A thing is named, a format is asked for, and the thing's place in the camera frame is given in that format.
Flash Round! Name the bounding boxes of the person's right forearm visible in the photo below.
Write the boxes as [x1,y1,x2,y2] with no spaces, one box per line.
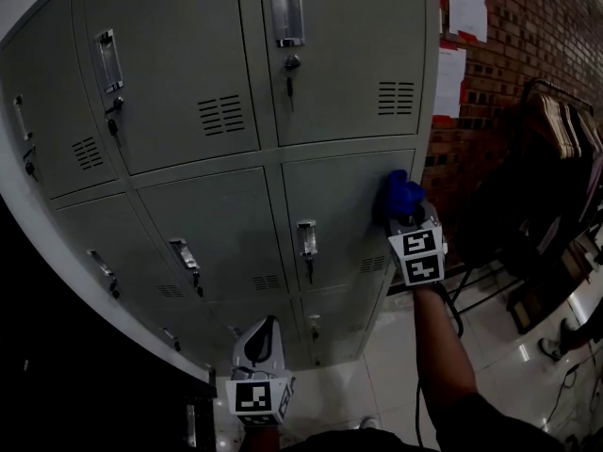
[413,282,477,423]

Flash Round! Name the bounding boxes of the dark hanging clothes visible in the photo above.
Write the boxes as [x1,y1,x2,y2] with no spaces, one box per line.
[459,105,603,272]

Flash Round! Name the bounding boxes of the brown box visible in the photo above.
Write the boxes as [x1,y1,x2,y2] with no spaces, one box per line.
[506,294,539,334]

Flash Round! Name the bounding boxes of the blue cloth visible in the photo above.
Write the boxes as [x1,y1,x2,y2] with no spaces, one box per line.
[374,169,428,228]

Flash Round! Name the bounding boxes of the black metal clothes rack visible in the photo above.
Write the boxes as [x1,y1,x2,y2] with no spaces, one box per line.
[442,77,597,339]

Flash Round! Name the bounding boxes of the person's left forearm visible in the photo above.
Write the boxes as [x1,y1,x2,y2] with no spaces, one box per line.
[244,422,282,452]

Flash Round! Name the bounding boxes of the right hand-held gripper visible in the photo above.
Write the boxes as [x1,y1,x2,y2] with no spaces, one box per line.
[387,200,448,288]

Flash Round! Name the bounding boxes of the row of wooden hangers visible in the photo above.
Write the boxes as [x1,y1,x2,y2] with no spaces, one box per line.
[531,91,583,160]

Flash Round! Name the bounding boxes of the white paper sheet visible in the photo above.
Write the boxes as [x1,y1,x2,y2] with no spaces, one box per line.
[432,47,467,117]
[447,0,490,44]

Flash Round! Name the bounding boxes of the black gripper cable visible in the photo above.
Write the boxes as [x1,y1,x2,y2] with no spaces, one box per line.
[413,377,425,447]

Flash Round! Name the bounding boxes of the person's black shirt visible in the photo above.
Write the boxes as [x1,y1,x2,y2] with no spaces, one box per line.
[282,391,566,452]

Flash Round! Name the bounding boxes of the grey metal locker cabinet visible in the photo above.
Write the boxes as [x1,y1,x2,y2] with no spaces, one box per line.
[0,0,442,374]

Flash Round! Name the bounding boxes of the chrome locker handles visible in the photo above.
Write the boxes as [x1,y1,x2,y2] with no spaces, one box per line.
[11,0,324,366]

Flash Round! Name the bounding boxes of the grey metal locker door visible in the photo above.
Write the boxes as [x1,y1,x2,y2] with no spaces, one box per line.
[281,148,416,295]

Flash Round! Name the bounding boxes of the black floor cable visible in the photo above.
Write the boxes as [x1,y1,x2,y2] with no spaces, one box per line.
[541,350,603,428]

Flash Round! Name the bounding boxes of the locker locks with keys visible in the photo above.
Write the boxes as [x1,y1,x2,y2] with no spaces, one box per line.
[23,53,322,367]

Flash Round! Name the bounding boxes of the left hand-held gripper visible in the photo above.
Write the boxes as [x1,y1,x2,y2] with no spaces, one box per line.
[224,315,298,428]

